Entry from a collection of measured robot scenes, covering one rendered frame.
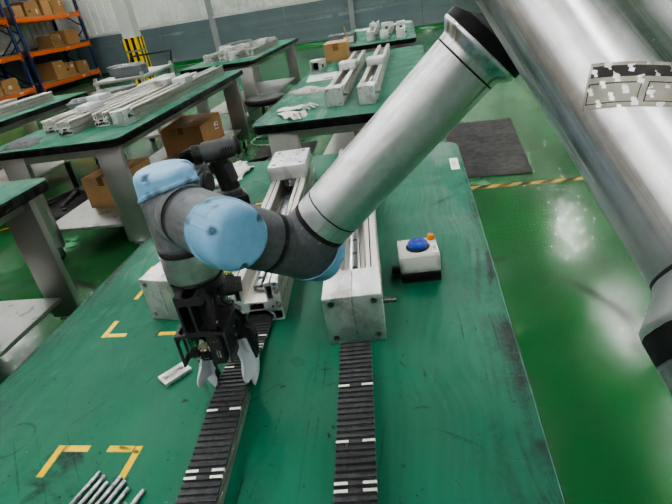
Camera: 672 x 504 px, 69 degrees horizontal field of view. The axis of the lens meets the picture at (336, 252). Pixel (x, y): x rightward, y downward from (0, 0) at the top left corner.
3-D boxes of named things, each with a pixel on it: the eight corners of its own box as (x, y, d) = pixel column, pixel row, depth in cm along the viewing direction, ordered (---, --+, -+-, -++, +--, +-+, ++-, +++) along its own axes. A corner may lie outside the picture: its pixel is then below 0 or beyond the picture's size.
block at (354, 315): (400, 338, 84) (395, 292, 80) (329, 344, 85) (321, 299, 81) (397, 307, 92) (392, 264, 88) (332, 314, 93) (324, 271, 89)
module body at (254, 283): (285, 319, 94) (277, 281, 90) (235, 323, 95) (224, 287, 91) (316, 177, 164) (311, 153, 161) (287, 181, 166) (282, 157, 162)
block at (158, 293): (199, 322, 98) (186, 281, 93) (153, 318, 101) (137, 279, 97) (224, 294, 106) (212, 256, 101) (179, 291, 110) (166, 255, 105)
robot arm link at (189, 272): (169, 237, 67) (226, 230, 67) (179, 265, 70) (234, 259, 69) (149, 264, 61) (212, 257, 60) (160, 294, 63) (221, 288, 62)
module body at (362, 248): (384, 309, 92) (379, 270, 88) (332, 314, 93) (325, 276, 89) (372, 170, 163) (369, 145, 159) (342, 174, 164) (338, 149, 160)
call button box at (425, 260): (441, 280, 98) (440, 252, 95) (393, 285, 99) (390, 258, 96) (436, 260, 105) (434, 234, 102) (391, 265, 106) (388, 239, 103)
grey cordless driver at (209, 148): (256, 208, 148) (238, 137, 137) (190, 225, 143) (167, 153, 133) (251, 200, 154) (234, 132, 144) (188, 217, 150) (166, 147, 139)
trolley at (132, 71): (168, 158, 530) (137, 60, 483) (121, 165, 536) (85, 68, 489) (196, 133, 621) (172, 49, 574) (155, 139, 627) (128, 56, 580)
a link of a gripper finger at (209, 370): (191, 407, 73) (187, 360, 69) (202, 379, 78) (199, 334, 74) (211, 409, 73) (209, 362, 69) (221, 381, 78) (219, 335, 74)
